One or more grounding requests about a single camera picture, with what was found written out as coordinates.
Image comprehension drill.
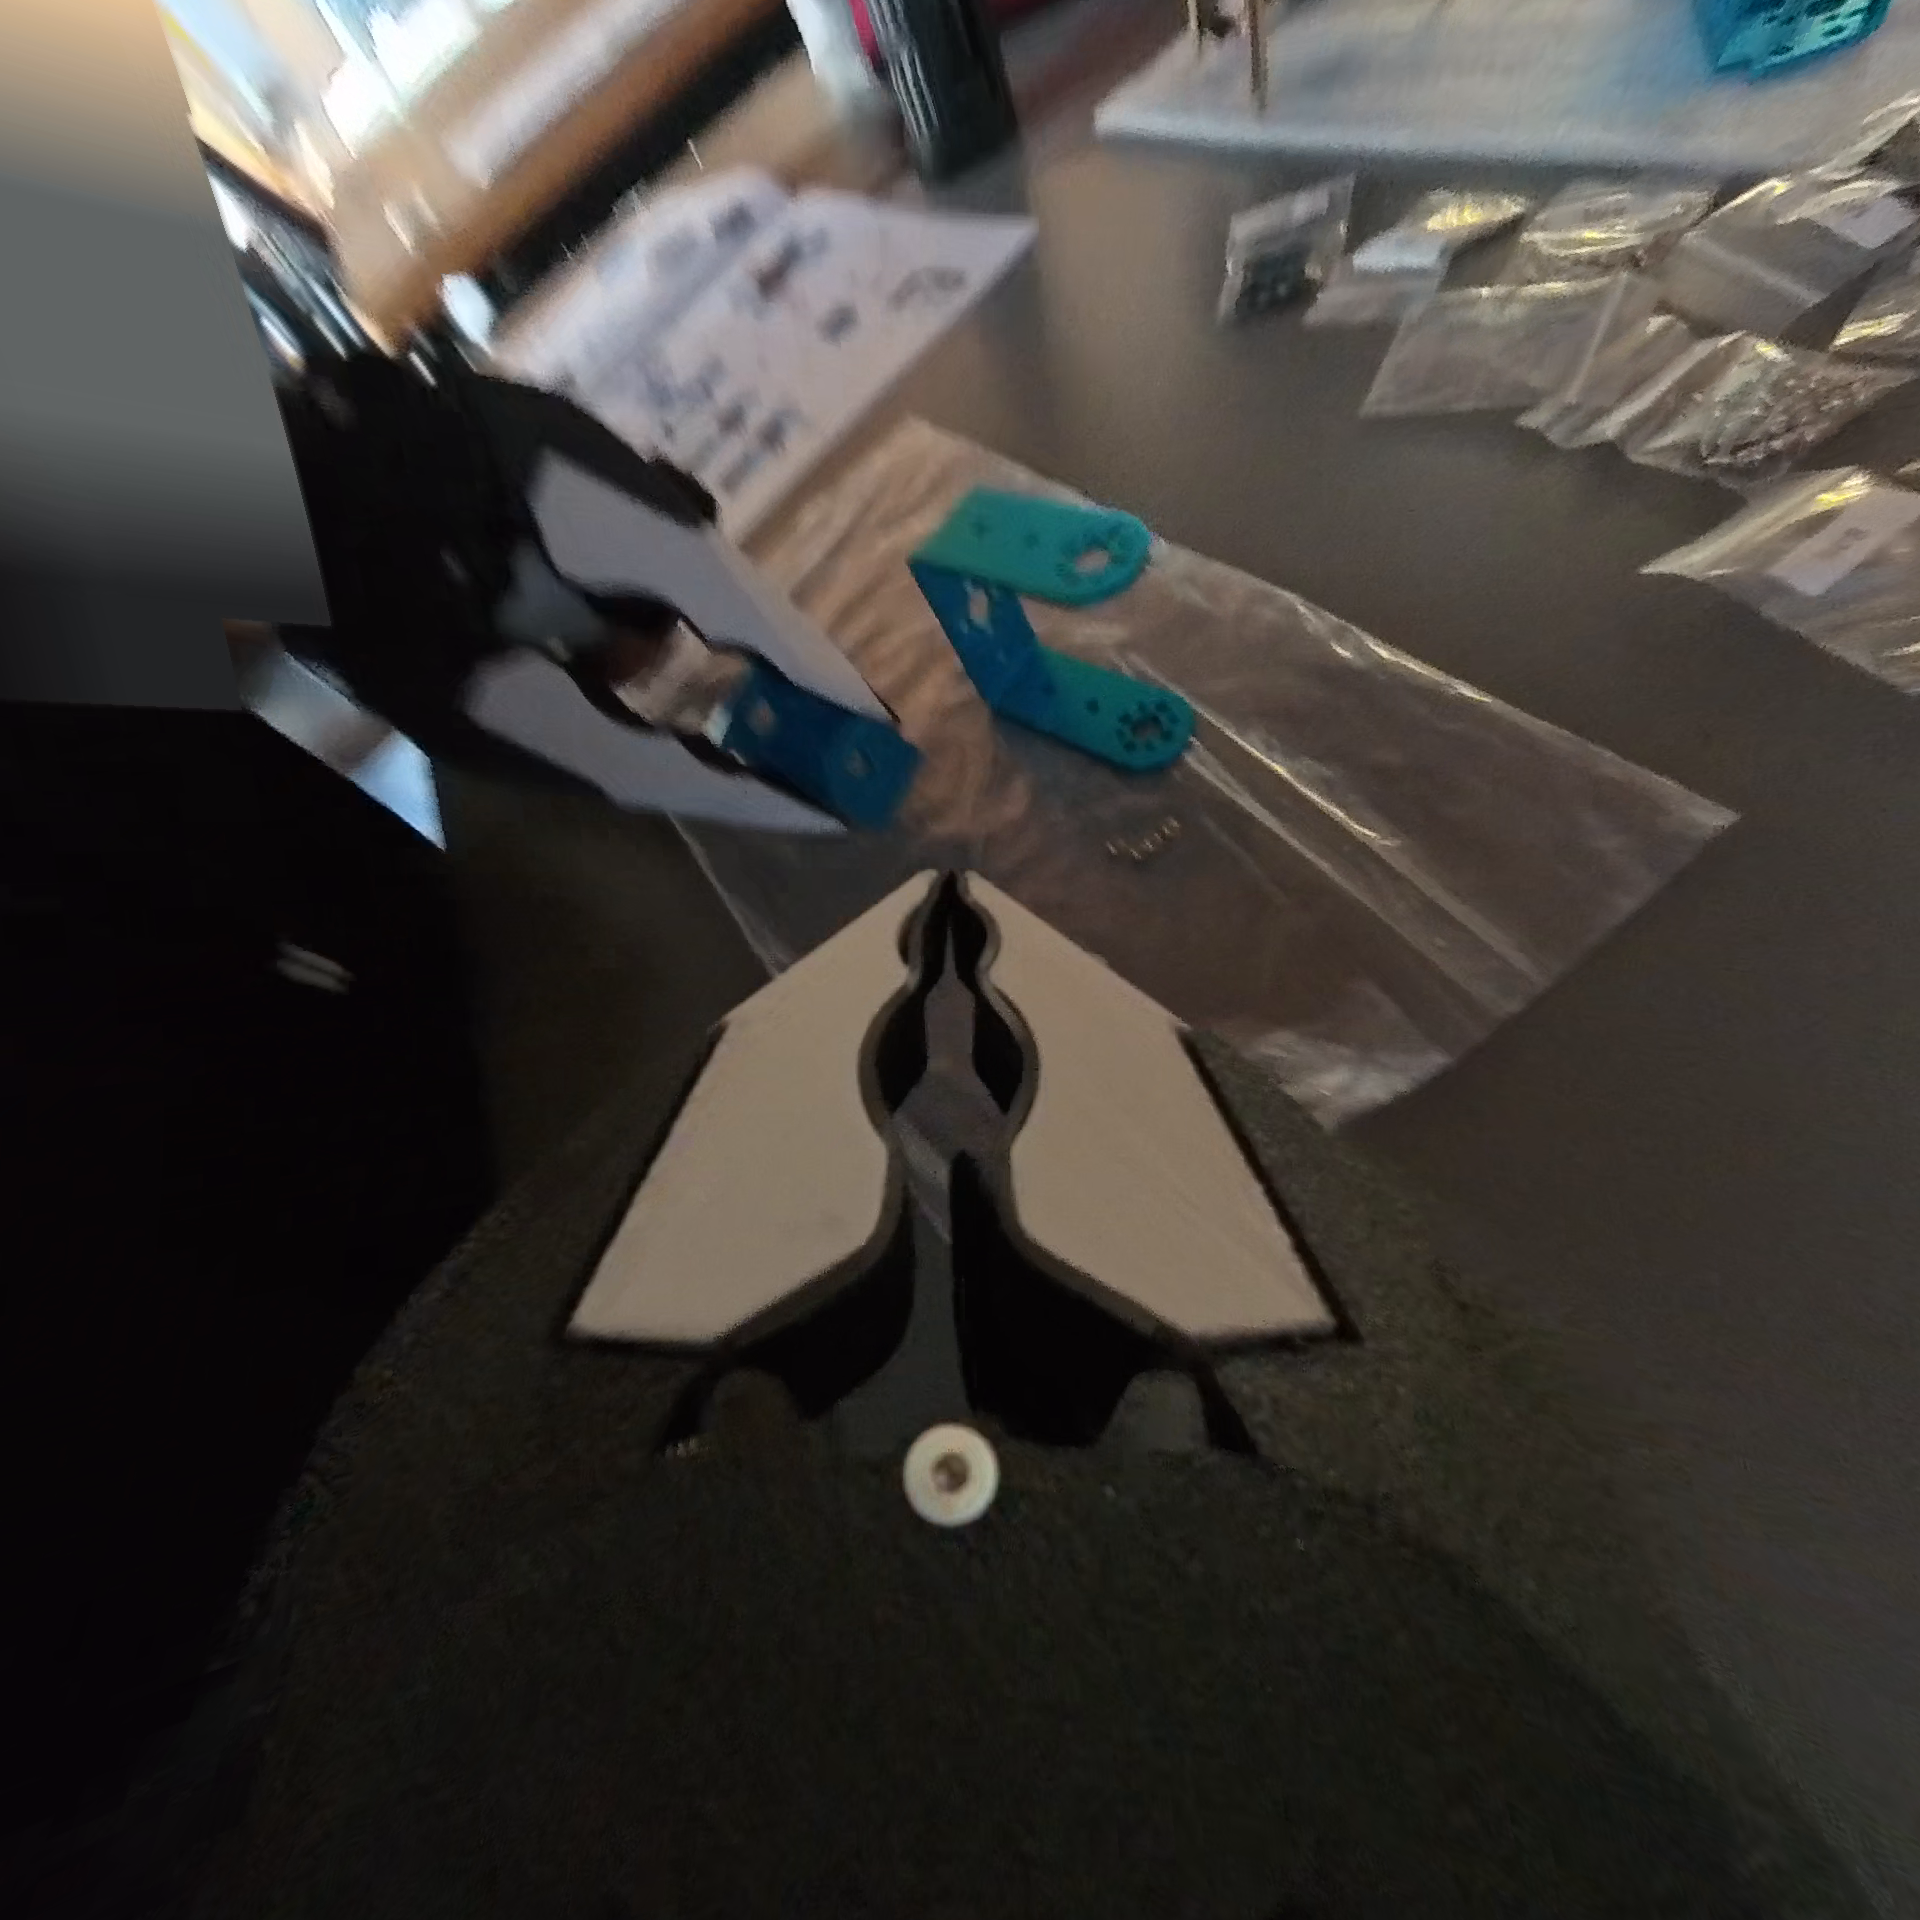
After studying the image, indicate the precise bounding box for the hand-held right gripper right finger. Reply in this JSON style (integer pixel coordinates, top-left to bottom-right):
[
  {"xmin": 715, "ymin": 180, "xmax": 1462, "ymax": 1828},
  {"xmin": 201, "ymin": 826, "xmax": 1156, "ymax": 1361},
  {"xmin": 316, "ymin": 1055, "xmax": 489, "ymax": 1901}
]
[{"xmin": 952, "ymin": 868, "xmax": 1346, "ymax": 1343}]

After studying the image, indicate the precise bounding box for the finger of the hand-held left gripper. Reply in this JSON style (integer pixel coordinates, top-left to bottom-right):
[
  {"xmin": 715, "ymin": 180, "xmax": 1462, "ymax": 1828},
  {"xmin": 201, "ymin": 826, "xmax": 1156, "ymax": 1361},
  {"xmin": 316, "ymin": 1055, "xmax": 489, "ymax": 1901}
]
[
  {"xmin": 456, "ymin": 656, "xmax": 854, "ymax": 836},
  {"xmin": 527, "ymin": 451, "xmax": 903, "ymax": 725}
]

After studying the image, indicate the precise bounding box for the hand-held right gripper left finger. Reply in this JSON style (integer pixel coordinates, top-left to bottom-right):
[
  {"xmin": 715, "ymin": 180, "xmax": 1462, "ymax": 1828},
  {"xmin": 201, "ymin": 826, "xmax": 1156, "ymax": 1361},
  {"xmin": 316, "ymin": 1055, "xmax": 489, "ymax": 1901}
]
[{"xmin": 564, "ymin": 868, "xmax": 949, "ymax": 1347}]

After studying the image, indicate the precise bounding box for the small blue U bracket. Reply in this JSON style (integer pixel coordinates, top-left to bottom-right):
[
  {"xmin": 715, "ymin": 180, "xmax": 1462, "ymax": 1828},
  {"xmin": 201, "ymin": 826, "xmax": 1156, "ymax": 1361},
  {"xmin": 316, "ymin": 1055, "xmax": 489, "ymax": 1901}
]
[{"xmin": 704, "ymin": 659, "xmax": 925, "ymax": 829}]

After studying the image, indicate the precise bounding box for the large blue U bracket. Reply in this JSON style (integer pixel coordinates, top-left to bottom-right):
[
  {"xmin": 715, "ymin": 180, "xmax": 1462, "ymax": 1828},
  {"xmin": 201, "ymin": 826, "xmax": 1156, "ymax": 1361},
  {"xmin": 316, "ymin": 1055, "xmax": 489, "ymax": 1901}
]
[{"xmin": 907, "ymin": 485, "xmax": 1197, "ymax": 780}]

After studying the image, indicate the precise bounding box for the dark grey desk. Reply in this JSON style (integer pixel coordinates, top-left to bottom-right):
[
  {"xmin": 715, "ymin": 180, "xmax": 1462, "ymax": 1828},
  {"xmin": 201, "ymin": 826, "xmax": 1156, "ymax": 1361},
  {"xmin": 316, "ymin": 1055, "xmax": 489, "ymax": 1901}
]
[{"xmin": 226, "ymin": 92, "xmax": 1920, "ymax": 1920}]

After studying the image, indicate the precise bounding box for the white instruction manual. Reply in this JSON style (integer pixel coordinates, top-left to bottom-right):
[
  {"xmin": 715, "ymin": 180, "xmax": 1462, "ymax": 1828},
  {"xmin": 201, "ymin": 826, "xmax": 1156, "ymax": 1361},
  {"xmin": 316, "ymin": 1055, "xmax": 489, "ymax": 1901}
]
[{"xmin": 497, "ymin": 166, "xmax": 1043, "ymax": 518}]

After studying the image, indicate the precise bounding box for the clear plastic bag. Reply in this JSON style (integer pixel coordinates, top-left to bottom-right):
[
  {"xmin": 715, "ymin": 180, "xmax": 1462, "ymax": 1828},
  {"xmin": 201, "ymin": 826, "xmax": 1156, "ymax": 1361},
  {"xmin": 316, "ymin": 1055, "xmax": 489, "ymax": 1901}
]
[{"xmin": 677, "ymin": 419, "xmax": 1741, "ymax": 1131}]

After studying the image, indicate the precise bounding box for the black perforated cylinder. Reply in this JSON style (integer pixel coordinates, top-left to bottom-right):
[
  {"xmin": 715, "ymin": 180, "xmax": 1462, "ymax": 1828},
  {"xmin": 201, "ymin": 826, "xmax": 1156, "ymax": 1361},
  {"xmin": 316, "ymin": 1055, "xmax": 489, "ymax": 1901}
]
[{"xmin": 890, "ymin": 0, "xmax": 1008, "ymax": 187}]

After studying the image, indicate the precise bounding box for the person's black clothing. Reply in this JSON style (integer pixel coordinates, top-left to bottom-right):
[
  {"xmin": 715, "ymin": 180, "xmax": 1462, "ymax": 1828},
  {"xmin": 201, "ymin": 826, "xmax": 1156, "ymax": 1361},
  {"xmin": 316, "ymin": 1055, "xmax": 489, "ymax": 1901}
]
[{"xmin": 0, "ymin": 704, "xmax": 497, "ymax": 1802}]

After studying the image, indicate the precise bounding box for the white foam sheet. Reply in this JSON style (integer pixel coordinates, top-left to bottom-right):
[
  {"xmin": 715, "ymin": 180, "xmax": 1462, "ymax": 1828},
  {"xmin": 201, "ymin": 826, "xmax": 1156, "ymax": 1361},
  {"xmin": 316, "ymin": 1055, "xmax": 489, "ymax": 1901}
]
[{"xmin": 1094, "ymin": 0, "xmax": 1920, "ymax": 173}]

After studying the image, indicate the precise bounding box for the pile of small screw bags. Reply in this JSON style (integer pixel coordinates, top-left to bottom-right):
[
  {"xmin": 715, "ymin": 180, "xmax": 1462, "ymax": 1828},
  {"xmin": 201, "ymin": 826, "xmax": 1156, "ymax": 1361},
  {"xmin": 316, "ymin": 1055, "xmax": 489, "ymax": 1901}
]
[{"xmin": 1214, "ymin": 110, "xmax": 1920, "ymax": 694}]

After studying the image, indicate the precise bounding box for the blue perforated bracket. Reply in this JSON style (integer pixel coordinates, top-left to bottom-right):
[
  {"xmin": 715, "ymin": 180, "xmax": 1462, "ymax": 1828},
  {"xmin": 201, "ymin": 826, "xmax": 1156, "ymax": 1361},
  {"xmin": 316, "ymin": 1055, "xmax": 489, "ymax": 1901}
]
[{"xmin": 1695, "ymin": 0, "xmax": 1894, "ymax": 79}]

